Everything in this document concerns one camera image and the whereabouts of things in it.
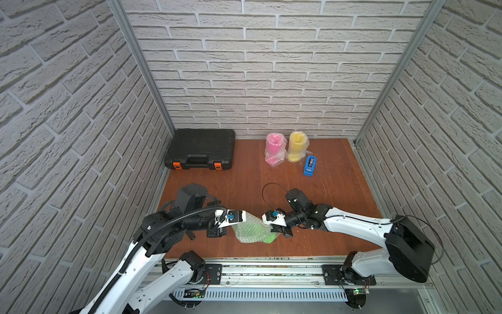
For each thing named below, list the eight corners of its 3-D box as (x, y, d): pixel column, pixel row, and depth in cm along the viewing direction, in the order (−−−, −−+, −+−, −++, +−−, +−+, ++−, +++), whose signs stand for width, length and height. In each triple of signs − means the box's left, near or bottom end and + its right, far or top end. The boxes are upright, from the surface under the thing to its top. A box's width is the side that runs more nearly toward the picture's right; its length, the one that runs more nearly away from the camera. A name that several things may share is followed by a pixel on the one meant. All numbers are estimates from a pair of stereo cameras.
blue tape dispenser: (302, 174, 106) (304, 169, 102) (305, 160, 113) (307, 154, 108) (312, 177, 105) (314, 172, 101) (315, 163, 112) (317, 157, 107)
